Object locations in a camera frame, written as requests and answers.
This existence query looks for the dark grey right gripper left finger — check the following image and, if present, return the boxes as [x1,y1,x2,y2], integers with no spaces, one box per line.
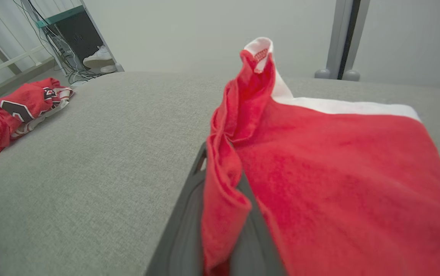
[145,142,213,276]

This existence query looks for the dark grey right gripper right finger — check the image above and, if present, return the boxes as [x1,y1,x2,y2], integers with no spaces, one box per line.
[229,172,285,276]

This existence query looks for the red shorts white trim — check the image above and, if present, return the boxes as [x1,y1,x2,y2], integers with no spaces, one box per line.
[201,37,440,276]

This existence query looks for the red basketball jersey white sleeves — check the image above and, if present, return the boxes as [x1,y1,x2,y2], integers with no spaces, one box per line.
[0,77,74,166]

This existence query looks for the tangled rack cables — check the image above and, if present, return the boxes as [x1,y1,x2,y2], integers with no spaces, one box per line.
[13,0,90,83]

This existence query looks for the black equipment rack grey frame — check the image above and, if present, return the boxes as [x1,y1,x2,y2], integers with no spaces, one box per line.
[36,5,124,75]

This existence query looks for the grey metal partition post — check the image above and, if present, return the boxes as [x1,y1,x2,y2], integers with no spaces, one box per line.
[315,0,371,82]

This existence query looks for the white metal rail frame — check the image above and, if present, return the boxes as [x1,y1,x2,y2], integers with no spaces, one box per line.
[0,15,56,104]

